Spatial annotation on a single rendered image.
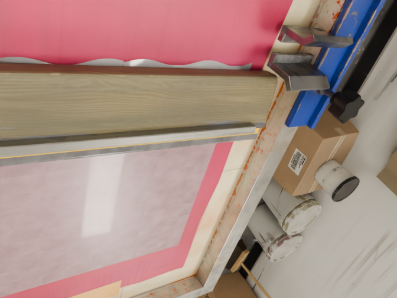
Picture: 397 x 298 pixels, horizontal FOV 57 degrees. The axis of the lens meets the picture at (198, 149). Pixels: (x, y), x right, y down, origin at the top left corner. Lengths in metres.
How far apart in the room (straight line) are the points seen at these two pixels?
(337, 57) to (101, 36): 0.31
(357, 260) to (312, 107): 2.31
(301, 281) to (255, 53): 2.85
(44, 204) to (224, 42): 0.30
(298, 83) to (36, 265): 0.45
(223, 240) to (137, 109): 0.42
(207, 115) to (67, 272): 0.35
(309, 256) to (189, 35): 2.76
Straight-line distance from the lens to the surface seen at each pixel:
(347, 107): 0.51
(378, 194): 2.59
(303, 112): 0.56
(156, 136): 0.41
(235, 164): 0.62
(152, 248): 0.70
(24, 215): 0.52
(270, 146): 0.59
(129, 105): 0.39
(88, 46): 0.39
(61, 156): 0.41
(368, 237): 2.71
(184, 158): 0.54
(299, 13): 0.52
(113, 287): 0.75
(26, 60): 0.38
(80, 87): 0.37
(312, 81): 0.49
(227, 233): 0.73
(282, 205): 2.67
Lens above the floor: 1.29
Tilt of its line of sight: 38 degrees down
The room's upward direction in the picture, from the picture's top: 143 degrees clockwise
